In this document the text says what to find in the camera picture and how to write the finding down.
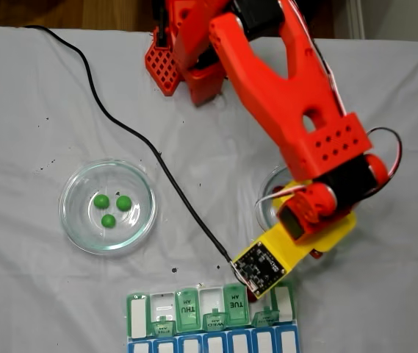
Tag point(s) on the green round candy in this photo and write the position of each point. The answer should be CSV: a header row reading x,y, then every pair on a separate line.
x,y
101,201
108,220
123,203

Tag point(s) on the black camera circuit board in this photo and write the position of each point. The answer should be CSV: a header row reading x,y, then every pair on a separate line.
x,y
260,270

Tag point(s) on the weekly pill organizer box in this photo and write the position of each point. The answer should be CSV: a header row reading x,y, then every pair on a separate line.
x,y
186,309

